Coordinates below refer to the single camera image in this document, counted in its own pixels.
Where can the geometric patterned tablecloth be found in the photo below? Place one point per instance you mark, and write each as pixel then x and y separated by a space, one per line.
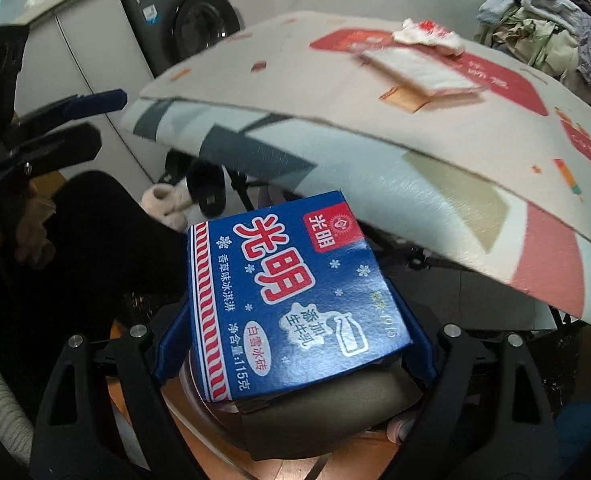
pixel 375 180

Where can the person's black trouser leg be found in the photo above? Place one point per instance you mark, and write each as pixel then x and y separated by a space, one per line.
pixel 100 240

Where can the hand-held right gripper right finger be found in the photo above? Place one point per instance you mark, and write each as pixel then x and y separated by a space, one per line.
pixel 423 357

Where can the person's left hand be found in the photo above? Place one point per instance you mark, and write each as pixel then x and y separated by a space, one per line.
pixel 32 230

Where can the pile of clothes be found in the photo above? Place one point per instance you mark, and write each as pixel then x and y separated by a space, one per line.
pixel 555 30

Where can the grey washing machine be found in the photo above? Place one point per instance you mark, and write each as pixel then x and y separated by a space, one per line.
pixel 190 15

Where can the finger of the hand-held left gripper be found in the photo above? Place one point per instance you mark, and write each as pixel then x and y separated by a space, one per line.
pixel 95 101
pixel 70 142

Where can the blue ice cream box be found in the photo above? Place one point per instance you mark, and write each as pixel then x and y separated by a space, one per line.
pixel 295 300

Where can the fluffy beige slipper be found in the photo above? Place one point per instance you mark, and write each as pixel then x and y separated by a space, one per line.
pixel 168 207

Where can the crumpled white wrapper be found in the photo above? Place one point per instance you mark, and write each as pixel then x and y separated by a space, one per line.
pixel 425 37

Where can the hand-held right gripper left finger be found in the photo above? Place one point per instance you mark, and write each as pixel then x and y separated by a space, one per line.
pixel 173 342

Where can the flat pink packet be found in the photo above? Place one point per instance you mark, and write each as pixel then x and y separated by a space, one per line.
pixel 420 74

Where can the printed bear foam mat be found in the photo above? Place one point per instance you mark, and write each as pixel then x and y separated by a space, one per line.
pixel 300 75

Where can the trash bin with dark liner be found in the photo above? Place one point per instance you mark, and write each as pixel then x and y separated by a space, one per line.
pixel 325 412

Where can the black sandal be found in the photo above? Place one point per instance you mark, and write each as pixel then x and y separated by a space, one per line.
pixel 208 190

